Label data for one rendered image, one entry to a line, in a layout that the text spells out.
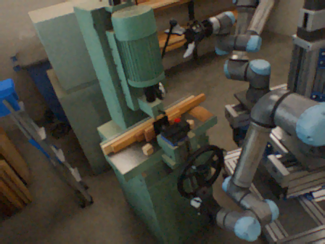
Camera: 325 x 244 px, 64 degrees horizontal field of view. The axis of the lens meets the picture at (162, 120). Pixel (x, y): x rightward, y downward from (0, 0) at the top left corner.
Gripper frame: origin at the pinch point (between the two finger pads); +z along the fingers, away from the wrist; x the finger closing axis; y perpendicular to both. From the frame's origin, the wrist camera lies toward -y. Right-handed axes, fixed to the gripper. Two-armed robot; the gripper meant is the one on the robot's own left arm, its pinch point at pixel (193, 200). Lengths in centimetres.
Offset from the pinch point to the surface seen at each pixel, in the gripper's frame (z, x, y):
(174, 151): 3.1, 3.2, -23.0
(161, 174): 21.1, -1.2, -10.3
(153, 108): 15.8, 8.3, -43.1
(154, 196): 27.0, -7.8, 0.1
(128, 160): 18.4, -13.7, -26.2
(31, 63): 174, -18, -117
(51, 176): 177, -52, -12
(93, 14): 14, 1, -93
